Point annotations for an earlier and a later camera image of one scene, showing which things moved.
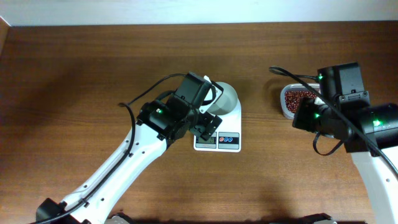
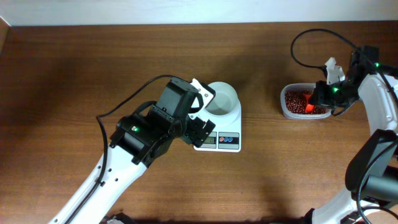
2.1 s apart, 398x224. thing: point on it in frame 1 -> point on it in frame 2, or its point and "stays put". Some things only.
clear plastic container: (290, 95) stays put
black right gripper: (298, 120) -> (320, 98)
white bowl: (227, 102) stays put
